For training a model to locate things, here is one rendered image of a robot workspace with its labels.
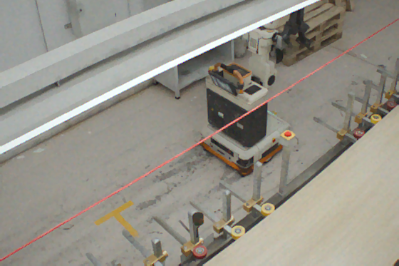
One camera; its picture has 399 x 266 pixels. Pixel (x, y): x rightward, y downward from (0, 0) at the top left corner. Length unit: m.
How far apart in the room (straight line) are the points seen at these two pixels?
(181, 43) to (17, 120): 0.51
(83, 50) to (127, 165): 3.37
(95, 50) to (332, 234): 1.90
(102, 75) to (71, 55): 0.11
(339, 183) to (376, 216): 0.34
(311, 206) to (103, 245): 1.81
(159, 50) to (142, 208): 2.88
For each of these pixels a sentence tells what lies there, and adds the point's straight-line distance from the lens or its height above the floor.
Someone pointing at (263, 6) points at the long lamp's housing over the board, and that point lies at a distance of 1.55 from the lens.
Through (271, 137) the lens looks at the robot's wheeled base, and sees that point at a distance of 4.27.
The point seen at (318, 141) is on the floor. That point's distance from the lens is 4.70.
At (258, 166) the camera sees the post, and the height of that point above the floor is 1.16.
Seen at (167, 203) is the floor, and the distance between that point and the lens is 4.07.
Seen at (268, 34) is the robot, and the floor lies 1.23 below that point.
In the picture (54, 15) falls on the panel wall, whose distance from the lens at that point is 4.54.
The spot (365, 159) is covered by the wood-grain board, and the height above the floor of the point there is 0.90.
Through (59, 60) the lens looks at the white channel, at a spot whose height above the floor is 2.46.
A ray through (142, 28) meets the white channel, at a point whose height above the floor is 2.45.
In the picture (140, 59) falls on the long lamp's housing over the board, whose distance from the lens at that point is 1.26.
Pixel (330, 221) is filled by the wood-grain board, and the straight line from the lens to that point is 2.77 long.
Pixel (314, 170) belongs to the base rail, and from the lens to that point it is 3.35.
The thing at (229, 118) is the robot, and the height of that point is 0.51.
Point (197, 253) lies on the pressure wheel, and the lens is 2.58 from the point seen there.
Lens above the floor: 2.99
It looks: 36 degrees down
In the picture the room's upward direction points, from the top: 4 degrees counter-clockwise
